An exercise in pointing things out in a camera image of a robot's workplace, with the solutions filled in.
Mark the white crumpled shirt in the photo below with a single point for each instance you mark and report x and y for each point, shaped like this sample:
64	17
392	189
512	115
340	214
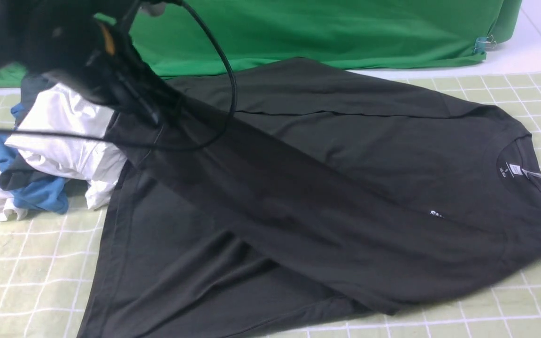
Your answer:
61	110

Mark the dark gray long-sleeve shirt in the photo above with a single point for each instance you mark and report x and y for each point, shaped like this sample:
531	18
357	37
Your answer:
332	194

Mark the blue binder clip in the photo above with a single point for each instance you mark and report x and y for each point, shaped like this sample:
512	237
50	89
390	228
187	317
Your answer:
484	45

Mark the green backdrop cloth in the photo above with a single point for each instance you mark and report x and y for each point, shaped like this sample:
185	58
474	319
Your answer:
348	34

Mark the light green checkered tablecloth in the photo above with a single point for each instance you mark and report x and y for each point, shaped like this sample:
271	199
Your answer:
47	261

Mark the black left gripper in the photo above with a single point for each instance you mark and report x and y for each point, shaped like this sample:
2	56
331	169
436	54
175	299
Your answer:
98	61

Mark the blue crumpled shirt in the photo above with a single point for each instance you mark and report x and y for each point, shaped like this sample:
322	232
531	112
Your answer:
48	196

